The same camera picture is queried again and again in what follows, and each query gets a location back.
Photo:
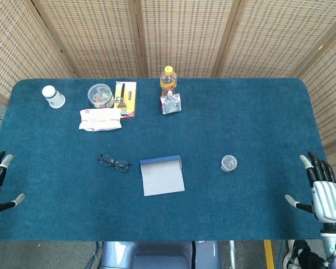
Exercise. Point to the woven bamboo folding screen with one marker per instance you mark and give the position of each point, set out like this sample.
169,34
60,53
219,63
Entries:
184,36

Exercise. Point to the silver spout pouch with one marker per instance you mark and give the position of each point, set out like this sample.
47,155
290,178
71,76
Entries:
170,106

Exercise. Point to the yellow-capped drink bottle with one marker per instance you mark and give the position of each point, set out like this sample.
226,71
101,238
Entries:
168,81

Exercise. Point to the small clear jar of paperclips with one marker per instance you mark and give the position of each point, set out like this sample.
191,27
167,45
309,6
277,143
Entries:
229,163

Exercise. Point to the white paper cup blue band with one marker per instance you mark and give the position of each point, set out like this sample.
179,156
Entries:
54,98

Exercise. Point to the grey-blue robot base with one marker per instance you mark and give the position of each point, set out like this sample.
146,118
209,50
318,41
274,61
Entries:
156,256

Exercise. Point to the blue cardboard glasses case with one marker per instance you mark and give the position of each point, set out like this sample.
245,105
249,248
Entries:
162,179

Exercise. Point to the clear jar of colourful clips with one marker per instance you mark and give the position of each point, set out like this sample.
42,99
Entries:
100,95

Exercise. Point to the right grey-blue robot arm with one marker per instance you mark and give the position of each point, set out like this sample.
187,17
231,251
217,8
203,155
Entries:
330,243

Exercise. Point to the white tissue pack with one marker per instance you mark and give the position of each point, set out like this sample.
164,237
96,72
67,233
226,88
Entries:
99,120

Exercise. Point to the black-rimmed eyeglasses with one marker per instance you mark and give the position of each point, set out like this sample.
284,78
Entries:
114,164

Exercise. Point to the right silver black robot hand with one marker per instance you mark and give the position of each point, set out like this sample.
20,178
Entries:
327,199

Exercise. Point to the black and white shoe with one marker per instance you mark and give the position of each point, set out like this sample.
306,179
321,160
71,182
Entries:
305,256

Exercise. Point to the blue carpet table cover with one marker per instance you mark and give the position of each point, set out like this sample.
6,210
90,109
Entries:
168,134

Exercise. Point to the razor on yellow blister card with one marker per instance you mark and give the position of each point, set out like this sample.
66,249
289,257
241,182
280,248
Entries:
128,95

